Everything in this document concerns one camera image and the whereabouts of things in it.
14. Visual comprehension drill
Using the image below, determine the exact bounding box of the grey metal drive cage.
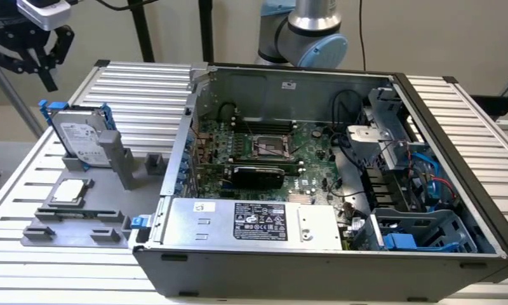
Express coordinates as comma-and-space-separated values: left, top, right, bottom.
346, 86, 432, 174

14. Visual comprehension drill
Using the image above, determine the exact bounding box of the silver CPU chip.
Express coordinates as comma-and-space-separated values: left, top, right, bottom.
49, 178, 89, 203

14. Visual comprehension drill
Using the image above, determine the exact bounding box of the thin black wire loop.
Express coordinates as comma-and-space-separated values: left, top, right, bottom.
332, 90, 368, 128

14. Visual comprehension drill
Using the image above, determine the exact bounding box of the green Dell motherboard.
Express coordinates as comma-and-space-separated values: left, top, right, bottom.
189, 119, 365, 220

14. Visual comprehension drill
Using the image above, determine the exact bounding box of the grey parts rack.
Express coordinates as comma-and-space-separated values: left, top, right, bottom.
20, 129, 170, 250

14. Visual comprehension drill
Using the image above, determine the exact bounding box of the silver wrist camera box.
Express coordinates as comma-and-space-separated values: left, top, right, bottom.
16, 0, 72, 32

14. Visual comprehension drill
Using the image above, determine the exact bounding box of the silver power supply unit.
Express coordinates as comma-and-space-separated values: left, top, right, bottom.
160, 197, 344, 252

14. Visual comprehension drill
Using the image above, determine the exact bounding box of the blue disk bay latch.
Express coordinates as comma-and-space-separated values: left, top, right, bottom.
381, 233, 419, 252

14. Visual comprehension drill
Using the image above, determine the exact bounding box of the black graphics card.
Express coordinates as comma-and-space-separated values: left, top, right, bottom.
226, 165, 286, 191

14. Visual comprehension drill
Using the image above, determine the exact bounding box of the thick black camera cable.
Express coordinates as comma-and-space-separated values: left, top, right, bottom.
69, 0, 132, 11

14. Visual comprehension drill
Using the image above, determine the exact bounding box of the black open PC case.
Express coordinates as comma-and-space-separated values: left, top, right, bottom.
129, 62, 508, 298

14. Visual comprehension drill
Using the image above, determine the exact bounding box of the black RAM slot bank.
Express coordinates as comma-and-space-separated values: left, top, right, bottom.
226, 155, 301, 166
232, 119, 293, 134

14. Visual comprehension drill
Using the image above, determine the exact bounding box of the thin black cable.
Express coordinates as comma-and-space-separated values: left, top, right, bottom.
357, 0, 369, 70

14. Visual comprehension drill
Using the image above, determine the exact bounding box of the blue data wire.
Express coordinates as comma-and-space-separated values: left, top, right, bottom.
409, 151, 444, 212

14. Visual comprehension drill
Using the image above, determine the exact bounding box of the grey metal pole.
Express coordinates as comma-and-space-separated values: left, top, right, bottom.
0, 60, 42, 138

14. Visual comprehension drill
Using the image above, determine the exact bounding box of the grey disk bay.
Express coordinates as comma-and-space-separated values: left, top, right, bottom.
368, 208, 479, 255

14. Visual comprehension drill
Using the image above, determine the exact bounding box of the silver metal bracket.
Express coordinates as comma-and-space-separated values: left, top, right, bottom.
345, 125, 381, 154

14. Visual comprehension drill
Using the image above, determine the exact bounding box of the red data wire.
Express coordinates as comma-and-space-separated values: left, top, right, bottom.
431, 177, 457, 200

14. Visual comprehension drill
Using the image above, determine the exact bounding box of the thick short black wire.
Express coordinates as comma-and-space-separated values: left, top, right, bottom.
218, 102, 237, 125

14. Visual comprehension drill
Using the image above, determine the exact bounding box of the metal CPU socket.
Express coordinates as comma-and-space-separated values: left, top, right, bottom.
246, 135, 297, 159

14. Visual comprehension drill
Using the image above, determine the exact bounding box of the black stand pole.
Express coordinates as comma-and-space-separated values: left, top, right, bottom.
197, 0, 214, 64
126, 0, 156, 63

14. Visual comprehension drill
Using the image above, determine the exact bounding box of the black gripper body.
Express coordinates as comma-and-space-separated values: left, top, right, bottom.
0, 9, 52, 57

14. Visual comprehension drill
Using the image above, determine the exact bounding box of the hard disk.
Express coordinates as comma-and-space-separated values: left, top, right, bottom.
38, 100, 120, 169

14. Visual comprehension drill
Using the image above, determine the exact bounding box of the black flat plate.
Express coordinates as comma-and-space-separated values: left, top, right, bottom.
469, 95, 508, 120

